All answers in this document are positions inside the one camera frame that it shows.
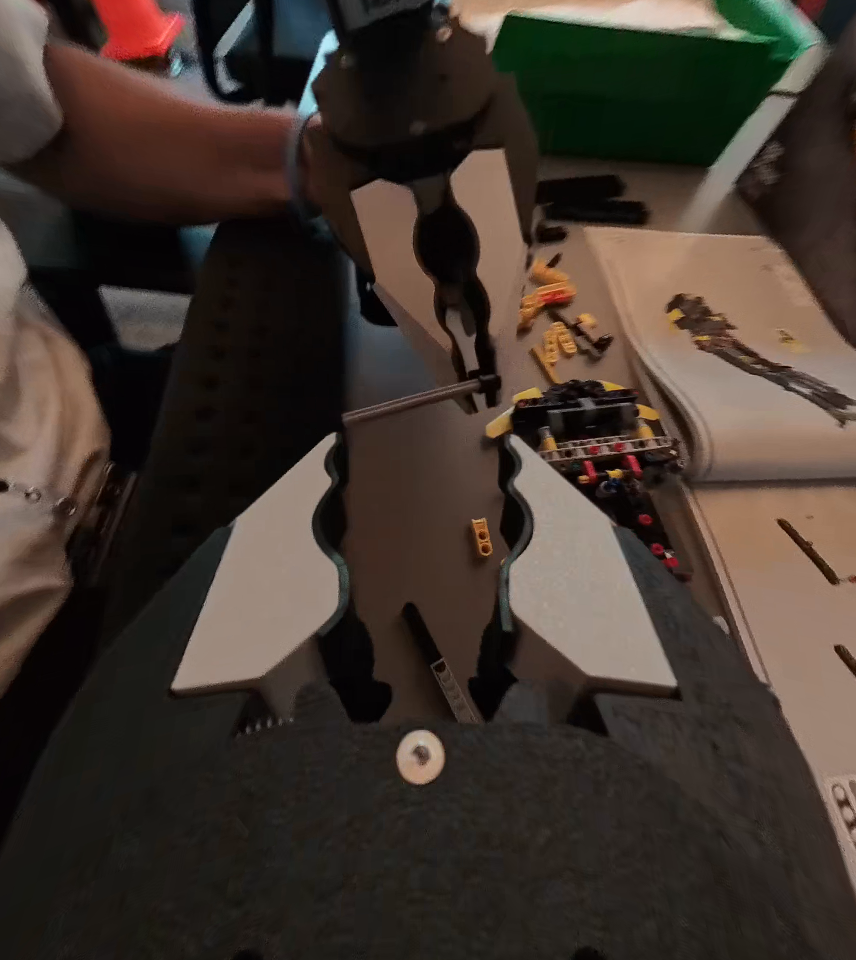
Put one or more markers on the scattered yellow lego pieces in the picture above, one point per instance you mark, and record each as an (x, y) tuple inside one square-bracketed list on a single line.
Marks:
[(548, 315)]

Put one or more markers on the yellow lego connector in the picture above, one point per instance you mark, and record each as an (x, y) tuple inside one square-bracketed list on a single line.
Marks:
[(482, 536)]

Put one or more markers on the orange traffic cone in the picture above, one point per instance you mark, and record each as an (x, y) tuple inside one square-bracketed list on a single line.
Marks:
[(139, 26)]

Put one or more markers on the open instruction booklet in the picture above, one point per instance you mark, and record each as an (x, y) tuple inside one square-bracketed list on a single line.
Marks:
[(772, 525)]

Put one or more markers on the yellow car picture box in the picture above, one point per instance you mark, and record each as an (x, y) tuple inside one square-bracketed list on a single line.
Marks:
[(832, 225)]

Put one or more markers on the person's left forearm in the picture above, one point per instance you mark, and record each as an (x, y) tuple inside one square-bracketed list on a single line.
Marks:
[(173, 135)]

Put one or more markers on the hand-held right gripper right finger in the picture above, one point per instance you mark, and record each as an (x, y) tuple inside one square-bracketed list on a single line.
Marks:
[(585, 600)]

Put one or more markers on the black lego beam with red pins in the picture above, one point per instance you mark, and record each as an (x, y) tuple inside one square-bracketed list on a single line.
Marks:
[(439, 667)]

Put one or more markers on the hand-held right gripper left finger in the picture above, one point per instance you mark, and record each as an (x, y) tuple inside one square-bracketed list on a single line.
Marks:
[(263, 600)]

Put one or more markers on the black perforated chair back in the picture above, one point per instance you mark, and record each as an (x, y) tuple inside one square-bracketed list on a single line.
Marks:
[(248, 412)]

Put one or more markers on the green plastic bin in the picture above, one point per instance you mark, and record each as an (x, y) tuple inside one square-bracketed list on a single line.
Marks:
[(637, 97)]

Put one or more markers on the partly built lego car chassis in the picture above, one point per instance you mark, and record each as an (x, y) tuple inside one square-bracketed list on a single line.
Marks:
[(593, 427)]

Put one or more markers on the short black lego beam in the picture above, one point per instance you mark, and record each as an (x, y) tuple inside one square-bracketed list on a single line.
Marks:
[(551, 234)]

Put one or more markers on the grey lego axle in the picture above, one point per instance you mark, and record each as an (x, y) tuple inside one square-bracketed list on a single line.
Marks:
[(413, 401)]

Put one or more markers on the long black lego beam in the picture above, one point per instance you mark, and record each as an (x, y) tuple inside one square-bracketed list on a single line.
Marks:
[(581, 187), (600, 212)]

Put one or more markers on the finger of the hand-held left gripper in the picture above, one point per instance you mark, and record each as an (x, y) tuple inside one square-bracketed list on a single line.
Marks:
[(390, 255), (499, 225)]

